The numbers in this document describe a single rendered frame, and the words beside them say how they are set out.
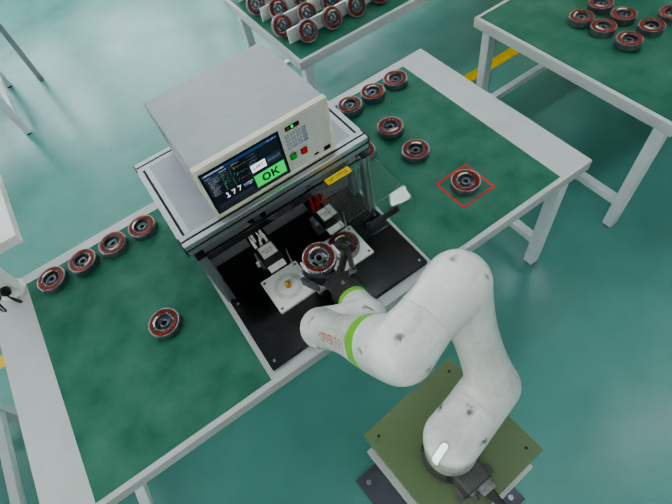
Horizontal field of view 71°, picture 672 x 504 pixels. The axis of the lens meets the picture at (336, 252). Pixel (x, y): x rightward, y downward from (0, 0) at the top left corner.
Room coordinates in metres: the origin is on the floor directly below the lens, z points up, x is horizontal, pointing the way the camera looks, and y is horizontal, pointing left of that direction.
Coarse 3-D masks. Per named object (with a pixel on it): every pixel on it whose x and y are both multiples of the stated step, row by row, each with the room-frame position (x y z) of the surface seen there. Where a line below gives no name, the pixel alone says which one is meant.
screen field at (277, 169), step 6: (282, 162) 1.04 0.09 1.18; (270, 168) 1.02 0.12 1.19; (276, 168) 1.03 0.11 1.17; (282, 168) 1.04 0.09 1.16; (258, 174) 1.01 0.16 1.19; (264, 174) 1.01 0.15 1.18; (270, 174) 1.02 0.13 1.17; (276, 174) 1.03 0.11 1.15; (258, 180) 1.01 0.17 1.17; (264, 180) 1.01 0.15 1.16; (270, 180) 1.02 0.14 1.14; (258, 186) 1.00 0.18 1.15
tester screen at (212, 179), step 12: (264, 144) 1.03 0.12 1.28; (276, 144) 1.04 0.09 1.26; (240, 156) 1.00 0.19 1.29; (252, 156) 1.01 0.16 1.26; (264, 156) 1.02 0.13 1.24; (228, 168) 0.98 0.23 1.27; (240, 168) 0.99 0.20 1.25; (264, 168) 1.02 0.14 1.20; (204, 180) 0.95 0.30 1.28; (216, 180) 0.96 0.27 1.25; (228, 180) 0.98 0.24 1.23; (240, 180) 0.99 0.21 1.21; (252, 180) 1.00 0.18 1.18; (216, 192) 0.96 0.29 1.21; (240, 192) 0.98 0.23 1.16; (252, 192) 0.99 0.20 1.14; (216, 204) 0.95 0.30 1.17
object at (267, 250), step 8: (256, 232) 1.03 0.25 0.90; (264, 232) 1.02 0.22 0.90; (248, 240) 1.01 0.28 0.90; (264, 240) 0.99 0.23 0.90; (264, 248) 0.94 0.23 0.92; (272, 248) 0.93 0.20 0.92; (264, 256) 0.91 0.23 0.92; (272, 256) 0.90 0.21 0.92; (280, 256) 0.91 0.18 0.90; (264, 264) 0.89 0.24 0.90; (272, 264) 0.89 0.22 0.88; (280, 264) 0.89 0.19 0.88; (272, 272) 0.87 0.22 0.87
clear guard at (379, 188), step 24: (336, 168) 1.07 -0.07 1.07; (360, 168) 1.04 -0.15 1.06; (384, 168) 1.02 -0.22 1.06; (312, 192) 1.00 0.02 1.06; (336, 192) 0.97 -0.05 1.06; (360, 192) 0.95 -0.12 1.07; (384, 192) 0.92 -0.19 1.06; (336, 216) 0.88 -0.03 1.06; (360, 216) 0.86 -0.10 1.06; (360, 240) 0.80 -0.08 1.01
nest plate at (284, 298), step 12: (276, 276) 0.91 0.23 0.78; (288, 276) 0.89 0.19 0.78; (300, 276) 0.88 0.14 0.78; (264, 288) 0.87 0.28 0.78; (276, 288) 0.86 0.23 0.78; (288, 288) 0.85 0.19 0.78; (300, 288) 0.83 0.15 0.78; (276, 300) 0.81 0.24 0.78; (288, 300) 0.80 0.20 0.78; (300, 300) 0.79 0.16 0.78
